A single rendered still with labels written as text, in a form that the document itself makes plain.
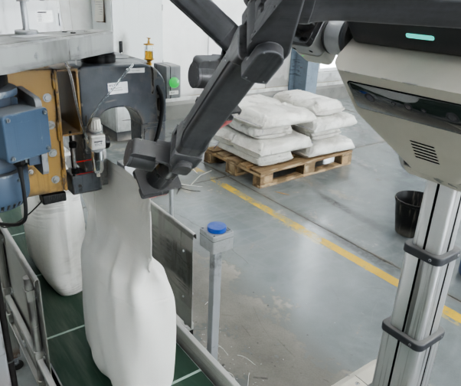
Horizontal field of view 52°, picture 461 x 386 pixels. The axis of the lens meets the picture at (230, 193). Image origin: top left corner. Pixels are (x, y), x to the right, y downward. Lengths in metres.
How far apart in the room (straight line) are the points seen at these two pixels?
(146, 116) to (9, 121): 0.50
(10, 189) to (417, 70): 0.84
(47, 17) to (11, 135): 3.14
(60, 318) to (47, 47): 1.12
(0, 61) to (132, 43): 4.15
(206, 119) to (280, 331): 1.74
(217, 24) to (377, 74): 0.34
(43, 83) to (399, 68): 0.80
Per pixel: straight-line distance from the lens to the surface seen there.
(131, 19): 5.09
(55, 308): 1.99
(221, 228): 1.47
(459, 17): 0.68
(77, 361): 1.74
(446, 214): 1.25
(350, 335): 2.50
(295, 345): 2.38
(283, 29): 0.63
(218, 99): 0.77
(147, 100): 1.34
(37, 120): 0.99
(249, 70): 0.66
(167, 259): 1.90
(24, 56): 1.04
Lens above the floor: 1.53
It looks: 23 degrees down
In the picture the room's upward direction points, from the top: 3 degrees clockwise
